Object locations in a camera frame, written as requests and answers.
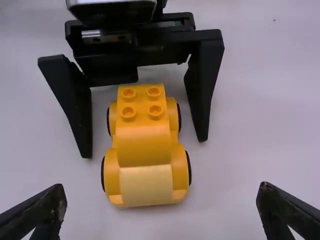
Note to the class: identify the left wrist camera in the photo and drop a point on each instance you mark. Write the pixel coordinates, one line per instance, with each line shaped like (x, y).
(112, 11)

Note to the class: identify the yellow toy car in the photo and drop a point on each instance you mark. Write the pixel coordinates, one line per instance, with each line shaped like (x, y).
(145, 155)

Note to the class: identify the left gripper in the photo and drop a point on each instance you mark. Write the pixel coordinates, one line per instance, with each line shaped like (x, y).
(112, 55)

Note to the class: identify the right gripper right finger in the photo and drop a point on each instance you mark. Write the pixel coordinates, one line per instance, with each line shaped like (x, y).
(290, 215)

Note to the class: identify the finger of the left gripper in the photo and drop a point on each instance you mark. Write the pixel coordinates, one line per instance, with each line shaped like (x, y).
(205, 87)

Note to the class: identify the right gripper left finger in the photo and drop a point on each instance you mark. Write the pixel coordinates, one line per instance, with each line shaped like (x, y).
(32, 217)

